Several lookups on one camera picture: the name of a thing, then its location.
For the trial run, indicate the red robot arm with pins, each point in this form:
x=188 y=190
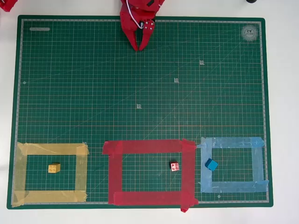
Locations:
x=142 y=3

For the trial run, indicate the red die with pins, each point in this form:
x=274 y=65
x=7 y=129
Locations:
x=174 y=166

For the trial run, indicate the blue tape square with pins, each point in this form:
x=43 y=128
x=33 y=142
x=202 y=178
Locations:
x=258 y=163

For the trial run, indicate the black round foot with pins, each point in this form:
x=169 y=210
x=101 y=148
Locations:
x=251 y=1

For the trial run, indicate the red leader arm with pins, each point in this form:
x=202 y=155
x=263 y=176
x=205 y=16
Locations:
x=8 y=4

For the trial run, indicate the yellow die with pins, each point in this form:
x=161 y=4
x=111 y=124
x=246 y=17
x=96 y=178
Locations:
x=53 y=168

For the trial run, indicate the blue cube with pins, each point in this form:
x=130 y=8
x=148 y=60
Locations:
x=211 y=165

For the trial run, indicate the red tape square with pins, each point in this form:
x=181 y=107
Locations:
x=115 y=172

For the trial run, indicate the yellow tape square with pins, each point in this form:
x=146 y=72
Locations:
x=20 y=172

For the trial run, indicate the green cutting mat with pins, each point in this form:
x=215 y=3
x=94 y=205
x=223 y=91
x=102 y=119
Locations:
x=93 y=93

